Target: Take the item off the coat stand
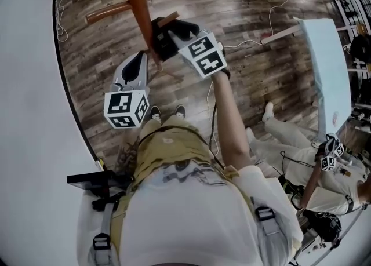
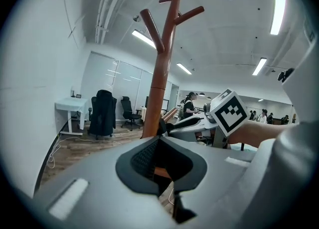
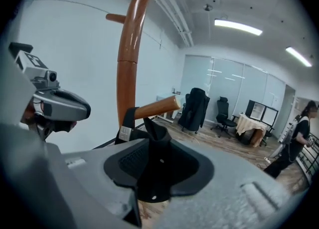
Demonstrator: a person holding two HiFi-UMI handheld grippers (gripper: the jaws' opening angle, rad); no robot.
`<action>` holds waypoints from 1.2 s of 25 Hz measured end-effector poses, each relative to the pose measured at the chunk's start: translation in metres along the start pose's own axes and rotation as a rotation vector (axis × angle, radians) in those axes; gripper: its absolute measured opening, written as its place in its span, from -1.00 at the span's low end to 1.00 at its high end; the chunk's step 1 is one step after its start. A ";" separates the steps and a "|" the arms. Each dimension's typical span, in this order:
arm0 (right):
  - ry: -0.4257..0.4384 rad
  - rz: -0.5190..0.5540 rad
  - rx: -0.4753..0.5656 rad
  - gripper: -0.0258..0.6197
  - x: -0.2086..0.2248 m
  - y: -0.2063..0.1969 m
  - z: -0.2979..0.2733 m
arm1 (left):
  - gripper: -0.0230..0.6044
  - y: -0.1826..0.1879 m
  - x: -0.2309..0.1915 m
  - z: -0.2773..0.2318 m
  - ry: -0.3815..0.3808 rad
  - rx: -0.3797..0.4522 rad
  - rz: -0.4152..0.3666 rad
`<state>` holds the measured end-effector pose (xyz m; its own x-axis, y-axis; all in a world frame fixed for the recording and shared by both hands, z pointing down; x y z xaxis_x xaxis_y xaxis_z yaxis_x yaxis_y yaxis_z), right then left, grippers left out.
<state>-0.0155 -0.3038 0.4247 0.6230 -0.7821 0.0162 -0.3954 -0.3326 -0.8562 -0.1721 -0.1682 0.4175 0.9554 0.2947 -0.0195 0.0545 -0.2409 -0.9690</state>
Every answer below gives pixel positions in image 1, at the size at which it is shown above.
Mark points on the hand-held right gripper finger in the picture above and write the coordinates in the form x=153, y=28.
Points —
x=188, y=30
x=179, y=43

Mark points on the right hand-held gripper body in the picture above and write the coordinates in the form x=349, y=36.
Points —
x=207, y=59

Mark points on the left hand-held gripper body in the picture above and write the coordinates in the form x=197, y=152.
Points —
x=124, y=108

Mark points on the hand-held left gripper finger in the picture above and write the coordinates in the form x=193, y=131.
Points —
x=121, y=69
x=143, y=75

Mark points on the black cloth item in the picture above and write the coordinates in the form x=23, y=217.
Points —
x=162, y=47

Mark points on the brown wooden stand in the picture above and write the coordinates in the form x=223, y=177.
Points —
x=139, y=7

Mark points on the person's right forearm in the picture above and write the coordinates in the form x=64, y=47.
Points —
x=229, y=120

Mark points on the person's left forearm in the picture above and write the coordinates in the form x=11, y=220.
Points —
x=127, y=152

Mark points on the person's left shoe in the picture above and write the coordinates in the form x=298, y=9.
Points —
x=155, y=114

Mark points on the person's shoe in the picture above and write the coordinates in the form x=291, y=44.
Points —
x=155, y=114
x=180, y=112

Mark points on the person's right shoe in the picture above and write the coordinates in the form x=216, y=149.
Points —
x=180, y=112

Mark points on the person's khaki trousers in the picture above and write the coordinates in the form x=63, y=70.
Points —
x=171, y=146

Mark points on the black waist-mounted device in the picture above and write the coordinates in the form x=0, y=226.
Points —
x=92, y=180

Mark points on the pale blue table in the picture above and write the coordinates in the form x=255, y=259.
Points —
x=327, y=65

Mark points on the person's white printed t-shirt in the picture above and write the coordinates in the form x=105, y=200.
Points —
x=188, y=224

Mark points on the black backpack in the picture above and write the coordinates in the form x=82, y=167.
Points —
x=321, y=225

